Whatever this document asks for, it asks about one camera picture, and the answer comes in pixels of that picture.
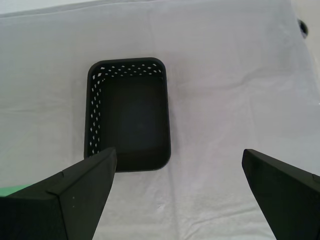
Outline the black table cable hole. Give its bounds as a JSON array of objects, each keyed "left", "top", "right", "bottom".
[{"left": 296, "top": 19, "right": 310, "bottom": 39}]

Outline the long green tape strip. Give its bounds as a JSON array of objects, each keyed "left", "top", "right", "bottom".
[{"left": 0, "top": 185, "right": 33, "bottom": 198}]

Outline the black perforated plastic basket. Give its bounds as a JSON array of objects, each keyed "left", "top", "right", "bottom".
[{"left": 83, "top": 57, "right": 173, "bottom": 173}]

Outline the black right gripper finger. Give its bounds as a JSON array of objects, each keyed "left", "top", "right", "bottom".
[
  {"left": 0, "top": 146, "right": 118, "bottom": 240},
  {"left": 241, "top": 148, "right": 320, "bottom": 240}
]

